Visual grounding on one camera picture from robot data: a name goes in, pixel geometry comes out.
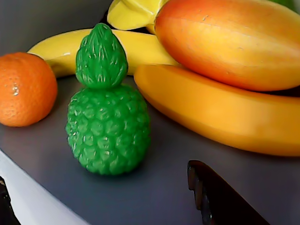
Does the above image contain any orange-red toy mango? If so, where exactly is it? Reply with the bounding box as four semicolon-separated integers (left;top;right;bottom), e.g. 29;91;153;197
154;0;300;92

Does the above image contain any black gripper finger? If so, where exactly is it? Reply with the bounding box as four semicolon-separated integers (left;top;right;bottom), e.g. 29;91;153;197
0;176;15;225
187;160;270;225

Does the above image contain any green plastic toy pineapple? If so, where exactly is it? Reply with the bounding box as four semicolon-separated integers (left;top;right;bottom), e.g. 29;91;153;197
65;22;152;176

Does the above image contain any orange-yellow toy banana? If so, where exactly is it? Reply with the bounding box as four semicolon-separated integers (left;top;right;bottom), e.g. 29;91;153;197
133;64;300;157

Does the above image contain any pale yellow toy banana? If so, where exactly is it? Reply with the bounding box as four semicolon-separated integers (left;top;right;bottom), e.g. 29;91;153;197
27;28;181;78

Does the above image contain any blue toy kitchen unit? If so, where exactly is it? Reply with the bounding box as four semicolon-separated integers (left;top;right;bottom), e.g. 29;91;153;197
0;0;300;225

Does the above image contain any orange toy mandarin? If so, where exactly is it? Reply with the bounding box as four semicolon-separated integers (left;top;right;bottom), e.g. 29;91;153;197
0;52;59;128

